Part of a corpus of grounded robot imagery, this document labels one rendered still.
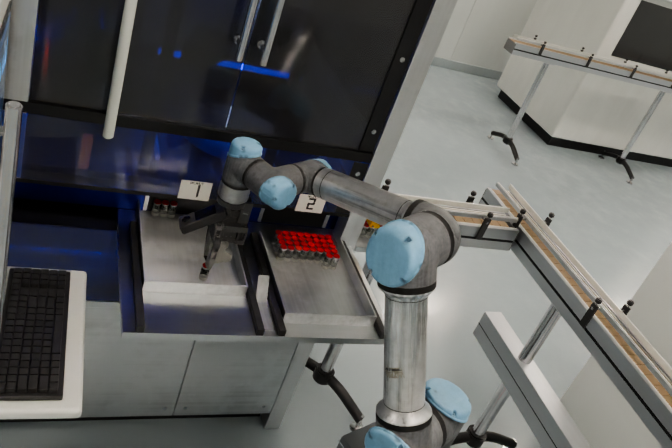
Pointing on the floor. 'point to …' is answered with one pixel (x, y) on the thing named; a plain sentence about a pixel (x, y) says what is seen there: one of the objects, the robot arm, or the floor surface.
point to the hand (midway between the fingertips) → (206, 261)
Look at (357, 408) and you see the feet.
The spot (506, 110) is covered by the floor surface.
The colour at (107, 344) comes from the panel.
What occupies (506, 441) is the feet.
